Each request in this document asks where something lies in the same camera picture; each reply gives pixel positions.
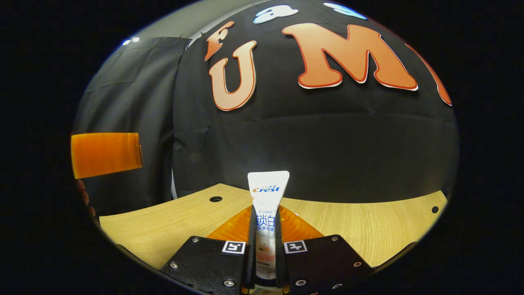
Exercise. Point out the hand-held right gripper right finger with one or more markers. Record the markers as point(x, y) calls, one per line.
point(323, 266)

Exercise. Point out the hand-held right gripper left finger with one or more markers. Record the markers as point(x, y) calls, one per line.
point(208, 266)

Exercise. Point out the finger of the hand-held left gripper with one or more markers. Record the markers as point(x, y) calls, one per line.
point(106, 155)

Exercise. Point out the white toothpaste tube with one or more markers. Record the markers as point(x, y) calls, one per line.
point(268, 192)

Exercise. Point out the white panel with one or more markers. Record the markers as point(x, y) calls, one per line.
point(173, 186)

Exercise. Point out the ceiling light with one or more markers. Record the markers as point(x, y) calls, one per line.
point(131, 41)

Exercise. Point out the black backdrop cloth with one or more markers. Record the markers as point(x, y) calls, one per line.
point(307, 139)

